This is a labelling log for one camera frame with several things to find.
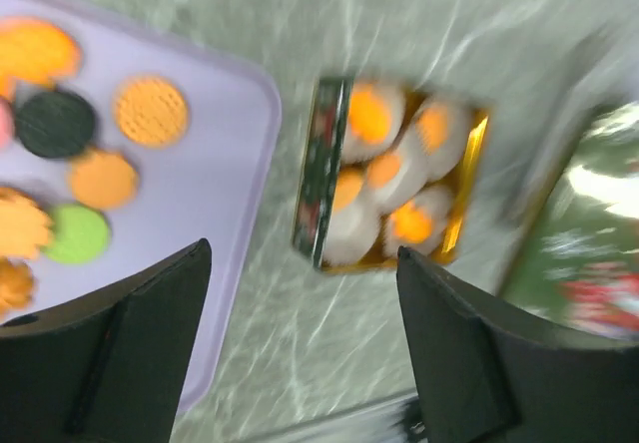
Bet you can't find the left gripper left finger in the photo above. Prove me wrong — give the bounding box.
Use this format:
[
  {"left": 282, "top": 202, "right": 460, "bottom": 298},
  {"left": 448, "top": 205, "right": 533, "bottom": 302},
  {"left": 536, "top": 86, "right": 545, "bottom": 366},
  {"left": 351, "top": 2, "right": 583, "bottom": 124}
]
[{"left": 1, "top": 239, "right": 212, "bottom": 442}]

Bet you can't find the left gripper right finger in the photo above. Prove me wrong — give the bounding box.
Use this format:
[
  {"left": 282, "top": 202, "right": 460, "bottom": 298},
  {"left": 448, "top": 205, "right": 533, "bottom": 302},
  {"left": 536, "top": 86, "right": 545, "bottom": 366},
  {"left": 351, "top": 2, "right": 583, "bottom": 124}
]
[{"left": 396, "top": 247, "right": 638, "bottom": 442}]

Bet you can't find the gold tin lid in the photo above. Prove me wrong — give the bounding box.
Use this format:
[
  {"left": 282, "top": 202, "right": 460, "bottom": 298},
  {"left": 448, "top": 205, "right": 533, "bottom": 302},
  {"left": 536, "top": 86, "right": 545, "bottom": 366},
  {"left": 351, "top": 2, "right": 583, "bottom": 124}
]
[{"left": 499, "top": 102, "right": 638, "bottom": 341}]

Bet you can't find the orange round cookie bottom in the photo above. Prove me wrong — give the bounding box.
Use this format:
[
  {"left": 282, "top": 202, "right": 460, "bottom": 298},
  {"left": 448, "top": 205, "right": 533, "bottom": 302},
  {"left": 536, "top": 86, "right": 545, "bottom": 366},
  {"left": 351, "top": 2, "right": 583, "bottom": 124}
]
[{"left": 365, "top": 152, "right": 403, "bottom": 189}]

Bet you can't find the orange round cookie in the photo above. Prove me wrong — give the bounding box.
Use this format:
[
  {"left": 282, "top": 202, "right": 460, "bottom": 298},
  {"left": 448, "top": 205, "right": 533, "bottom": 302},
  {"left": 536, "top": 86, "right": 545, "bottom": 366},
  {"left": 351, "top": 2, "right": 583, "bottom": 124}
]
[
  {"left": 365, "top": 152, "right": 403, "bottom": 189},
  {"left": 66, "top": 149, "right": 139, "bottom": 211}
]

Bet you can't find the green cookie tin box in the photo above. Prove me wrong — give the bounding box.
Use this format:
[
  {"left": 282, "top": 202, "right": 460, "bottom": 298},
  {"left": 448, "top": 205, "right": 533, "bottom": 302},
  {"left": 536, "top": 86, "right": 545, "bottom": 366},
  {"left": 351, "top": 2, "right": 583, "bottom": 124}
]
[{"left": 292, "top": 76, "right": 490, "bottom": 272}]

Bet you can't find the round tan biscuit top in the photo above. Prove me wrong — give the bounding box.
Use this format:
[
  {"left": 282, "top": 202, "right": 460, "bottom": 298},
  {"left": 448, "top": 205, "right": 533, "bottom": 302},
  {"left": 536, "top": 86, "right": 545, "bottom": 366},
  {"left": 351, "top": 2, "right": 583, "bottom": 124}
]
[{"left": 113, "top": 75, "right": 190, "bottom": 149}]

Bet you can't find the round tan biscuit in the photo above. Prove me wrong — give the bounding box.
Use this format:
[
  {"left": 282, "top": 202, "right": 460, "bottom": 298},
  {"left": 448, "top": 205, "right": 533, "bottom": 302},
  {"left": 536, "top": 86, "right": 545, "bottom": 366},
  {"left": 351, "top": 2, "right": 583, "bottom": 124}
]
[
  {"left": 331, "top": 168, "right": 364, "bottom": 214},
  {"left": 113, "top": 75, "right": 190, "bottom": 149}
]

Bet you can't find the orange swirl cookie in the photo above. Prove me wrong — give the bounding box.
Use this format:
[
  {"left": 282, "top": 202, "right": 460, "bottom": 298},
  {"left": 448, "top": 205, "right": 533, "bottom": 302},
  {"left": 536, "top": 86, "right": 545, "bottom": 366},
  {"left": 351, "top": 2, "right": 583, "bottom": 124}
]
[{"left": 0, "top": 257, "right": 35, "bottom": 315}]

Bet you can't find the green macaron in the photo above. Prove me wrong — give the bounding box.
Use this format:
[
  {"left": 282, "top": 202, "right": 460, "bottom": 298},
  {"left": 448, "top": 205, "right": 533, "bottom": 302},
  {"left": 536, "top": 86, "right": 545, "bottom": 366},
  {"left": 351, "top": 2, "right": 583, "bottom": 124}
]
[{"left": 44, "top": 204, "right": 111, "bottom": 264}]

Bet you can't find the white paper cup five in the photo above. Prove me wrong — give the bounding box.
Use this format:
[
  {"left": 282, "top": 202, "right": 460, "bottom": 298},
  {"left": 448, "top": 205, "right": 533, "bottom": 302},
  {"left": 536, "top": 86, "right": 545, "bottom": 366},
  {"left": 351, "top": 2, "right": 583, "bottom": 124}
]
[{"left": 382, "top": 186, "right": 453, "bottom": 258}]

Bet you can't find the orange round cookie middle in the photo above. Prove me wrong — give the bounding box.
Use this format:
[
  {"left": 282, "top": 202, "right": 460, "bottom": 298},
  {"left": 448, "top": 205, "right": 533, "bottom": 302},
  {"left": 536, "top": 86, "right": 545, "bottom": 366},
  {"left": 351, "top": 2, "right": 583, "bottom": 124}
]
[{"left": 66, "top": 149, "right": 139, "bottom": 211}]

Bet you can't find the white paper cup four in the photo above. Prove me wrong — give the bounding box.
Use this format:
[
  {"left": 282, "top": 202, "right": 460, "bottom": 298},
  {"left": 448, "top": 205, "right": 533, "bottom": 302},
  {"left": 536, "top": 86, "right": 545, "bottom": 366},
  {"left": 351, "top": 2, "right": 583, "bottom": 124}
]
[{"left": 322, "top": 181, "right": 380, "bottom": 266}]

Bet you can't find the white paper cup three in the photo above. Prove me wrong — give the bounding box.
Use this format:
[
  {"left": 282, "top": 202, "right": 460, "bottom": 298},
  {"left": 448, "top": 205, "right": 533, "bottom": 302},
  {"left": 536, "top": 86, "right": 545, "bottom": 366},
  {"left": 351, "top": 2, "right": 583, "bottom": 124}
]
[{"left": 365, "top": 139, "right": 428, "bottom": 214}]

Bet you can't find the white paper cup two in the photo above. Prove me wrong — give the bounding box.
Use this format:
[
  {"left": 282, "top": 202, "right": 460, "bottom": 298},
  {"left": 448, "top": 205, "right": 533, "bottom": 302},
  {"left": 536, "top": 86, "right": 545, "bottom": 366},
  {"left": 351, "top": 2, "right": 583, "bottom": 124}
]
[{"left": 410, "top": 97, "right": 472, "bottom": 182}]

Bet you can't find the black sandwich cookie top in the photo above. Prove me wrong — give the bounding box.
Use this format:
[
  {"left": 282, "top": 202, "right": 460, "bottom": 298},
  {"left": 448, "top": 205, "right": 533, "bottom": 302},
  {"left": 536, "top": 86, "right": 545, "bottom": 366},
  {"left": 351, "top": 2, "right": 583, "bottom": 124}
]
[{"left": 14, "top": 90, "right": 98, "bottom": 160}]

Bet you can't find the white paper cup one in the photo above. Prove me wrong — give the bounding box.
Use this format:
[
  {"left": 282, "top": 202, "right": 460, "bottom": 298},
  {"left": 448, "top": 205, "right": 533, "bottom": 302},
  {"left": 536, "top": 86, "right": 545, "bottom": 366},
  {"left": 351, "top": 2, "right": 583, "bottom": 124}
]
[{"left": 341, "top": 81, "right": 405, "bottom": 164}]

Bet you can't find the pink sandwich cookie top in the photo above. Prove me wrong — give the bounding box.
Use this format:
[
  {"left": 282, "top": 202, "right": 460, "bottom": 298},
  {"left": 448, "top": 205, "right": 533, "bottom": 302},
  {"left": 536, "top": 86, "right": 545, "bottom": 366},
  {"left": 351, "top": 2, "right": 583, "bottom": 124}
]
[{"left": 0, "top": 98, "right": 15, "bottom": 150}]

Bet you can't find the orange fish cookie top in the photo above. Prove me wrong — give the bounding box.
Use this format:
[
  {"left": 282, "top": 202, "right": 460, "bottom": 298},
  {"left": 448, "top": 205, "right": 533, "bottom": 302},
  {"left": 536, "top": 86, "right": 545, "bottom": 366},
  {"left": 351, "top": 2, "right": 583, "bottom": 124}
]
[{"left": 1, "top": 16, "right": 83, "bottom": 101}]

